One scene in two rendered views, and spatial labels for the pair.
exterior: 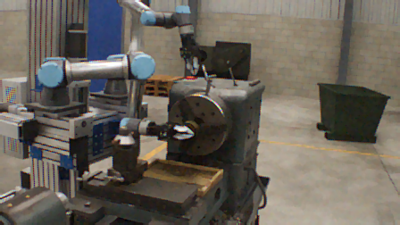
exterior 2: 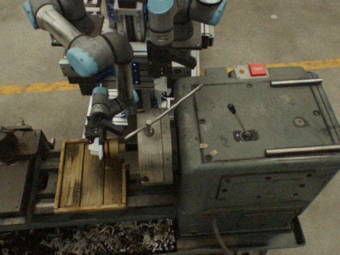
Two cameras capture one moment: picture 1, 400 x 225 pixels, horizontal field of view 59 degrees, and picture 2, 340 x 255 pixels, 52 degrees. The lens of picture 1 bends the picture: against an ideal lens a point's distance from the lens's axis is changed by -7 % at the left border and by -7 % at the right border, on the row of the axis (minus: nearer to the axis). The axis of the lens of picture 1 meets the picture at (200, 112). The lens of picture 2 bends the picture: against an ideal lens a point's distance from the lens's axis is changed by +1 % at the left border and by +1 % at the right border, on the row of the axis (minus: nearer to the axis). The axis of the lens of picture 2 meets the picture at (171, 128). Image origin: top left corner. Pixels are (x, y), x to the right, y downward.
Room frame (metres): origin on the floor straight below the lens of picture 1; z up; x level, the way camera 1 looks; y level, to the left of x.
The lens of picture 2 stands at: (1.67, -0.72, 2.29)
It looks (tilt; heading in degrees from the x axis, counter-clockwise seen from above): 55 degrees down; 67
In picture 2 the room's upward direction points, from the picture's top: straight up
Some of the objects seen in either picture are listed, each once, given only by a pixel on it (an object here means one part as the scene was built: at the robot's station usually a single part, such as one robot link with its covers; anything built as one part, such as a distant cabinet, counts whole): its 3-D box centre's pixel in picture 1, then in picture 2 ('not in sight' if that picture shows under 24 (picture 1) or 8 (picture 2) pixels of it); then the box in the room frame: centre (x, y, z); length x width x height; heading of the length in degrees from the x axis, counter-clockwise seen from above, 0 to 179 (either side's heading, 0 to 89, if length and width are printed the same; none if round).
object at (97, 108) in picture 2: (146, 127); (99, 112); (1.73, 0.25, 1.08); 0.08 x 0.05 x 0.08; 161
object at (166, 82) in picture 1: (163, 85); not in sight; (10.11, 1.02, 0.22); 1.25 x 0.86 x 0.44; 166
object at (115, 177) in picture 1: (127, 171); (16, 149); (1.35, 0.27, 0.99); 0.20 x 0.10 x 0.05; 161
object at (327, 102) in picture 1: (347, 112); not in sight; (6.36, -2.64, 0.43); 1.34 x 0.94 x 0.85; 175
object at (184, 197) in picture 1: (137, 188); (10, 168); (1.30, 0.22, 0.95); 0.43 x 0.17 x 0.05; 71
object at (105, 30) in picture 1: (87, 49); not in sight; (8.29, 2.60, 1.18); 4.12 x 0.80 x 2.35; 35
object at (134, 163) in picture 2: (212, 128); (134, 166); (1.78, -0.06, 1.09); 0.12 x 0.11 x 0.05; 71
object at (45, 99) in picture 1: (54, 94); (76, 20); (1.78, 0.73, 1.21); 0.15 x 0.15 x 0.10
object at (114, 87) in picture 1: (115, 85); (178, 23); (2.23, 0.52, 1.21); 0.15 x 0.15 x 0.10
